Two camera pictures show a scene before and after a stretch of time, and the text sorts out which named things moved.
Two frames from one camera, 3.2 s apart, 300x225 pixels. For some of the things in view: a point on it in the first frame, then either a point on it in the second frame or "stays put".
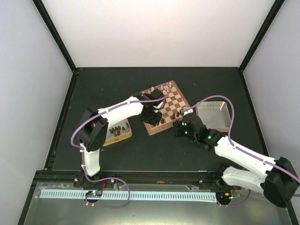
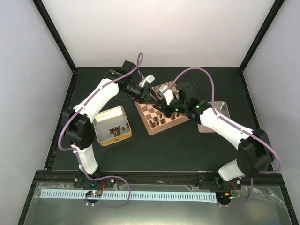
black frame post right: [272, 14] stays put
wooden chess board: [175, 102] stays put
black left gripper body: [151, 118] -> [137, 93]
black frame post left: [56, 34] stays put
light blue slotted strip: [202, 196] stays put
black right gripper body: [179, 133] -> [182, 106]
